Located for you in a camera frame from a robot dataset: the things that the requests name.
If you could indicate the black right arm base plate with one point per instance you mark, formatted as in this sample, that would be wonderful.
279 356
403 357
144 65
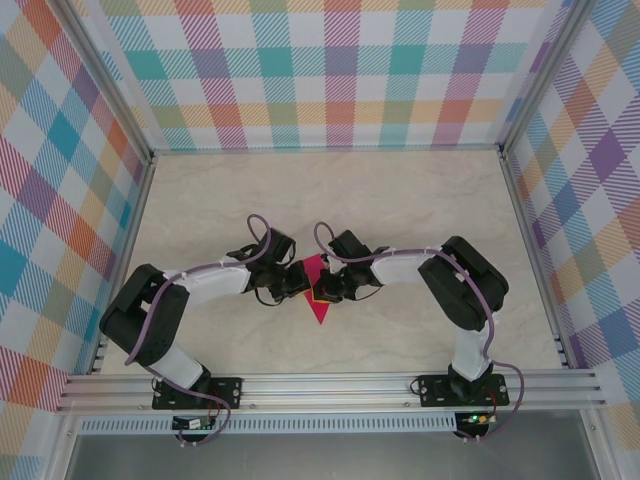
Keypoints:
435 390

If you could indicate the grey metal panel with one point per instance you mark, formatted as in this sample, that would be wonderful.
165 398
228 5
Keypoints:
325 457

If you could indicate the aluminium frame post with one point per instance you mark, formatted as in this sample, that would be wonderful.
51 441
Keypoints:
545 75
107 85

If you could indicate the thin aluminium frame rail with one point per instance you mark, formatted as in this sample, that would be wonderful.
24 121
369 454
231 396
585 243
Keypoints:
325 149

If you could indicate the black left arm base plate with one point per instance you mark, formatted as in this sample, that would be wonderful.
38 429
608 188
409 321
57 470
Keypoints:
227 390

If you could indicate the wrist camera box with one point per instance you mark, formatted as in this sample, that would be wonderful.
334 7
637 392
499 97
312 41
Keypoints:
350 245
279 246

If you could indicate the small circuit board green light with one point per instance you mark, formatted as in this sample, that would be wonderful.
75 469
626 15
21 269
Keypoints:
477 419

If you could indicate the pink paper sheet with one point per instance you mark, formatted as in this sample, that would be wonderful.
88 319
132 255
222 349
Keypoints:
319 312

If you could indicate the aluminium side rail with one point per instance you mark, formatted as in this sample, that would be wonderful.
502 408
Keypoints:
125 260
537 260

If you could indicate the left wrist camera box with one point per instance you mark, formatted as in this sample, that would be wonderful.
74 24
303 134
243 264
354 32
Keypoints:
279 246

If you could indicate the wide aluminium mounting rail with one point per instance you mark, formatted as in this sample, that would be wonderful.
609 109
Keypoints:
325 392

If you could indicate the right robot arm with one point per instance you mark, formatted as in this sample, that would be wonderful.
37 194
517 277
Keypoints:
400 270

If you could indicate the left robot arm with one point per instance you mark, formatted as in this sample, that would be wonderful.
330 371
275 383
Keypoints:
215 285

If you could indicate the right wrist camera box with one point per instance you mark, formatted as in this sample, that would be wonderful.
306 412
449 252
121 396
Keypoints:
350 245

